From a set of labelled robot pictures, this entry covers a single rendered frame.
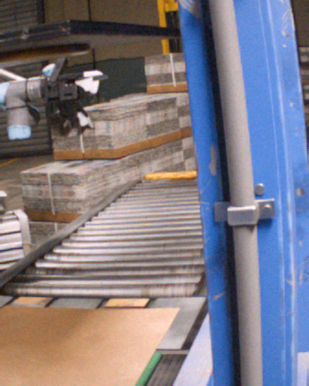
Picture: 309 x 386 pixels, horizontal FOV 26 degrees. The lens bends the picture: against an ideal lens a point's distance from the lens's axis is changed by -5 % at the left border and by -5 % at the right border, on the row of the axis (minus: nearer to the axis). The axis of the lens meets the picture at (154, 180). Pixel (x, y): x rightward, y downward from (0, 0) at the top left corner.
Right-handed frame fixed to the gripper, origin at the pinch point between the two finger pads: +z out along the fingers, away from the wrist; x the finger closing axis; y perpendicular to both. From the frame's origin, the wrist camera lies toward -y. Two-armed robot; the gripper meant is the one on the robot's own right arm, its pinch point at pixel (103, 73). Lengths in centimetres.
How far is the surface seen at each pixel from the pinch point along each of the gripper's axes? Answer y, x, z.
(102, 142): 20, -100, -20
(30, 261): 50, 47, -15
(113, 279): 53, 63, 8
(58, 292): 55, 68, -3
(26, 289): 54, 67, -11
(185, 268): 52, 59, 24
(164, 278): 53, 65, 20
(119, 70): -100, -791, -107
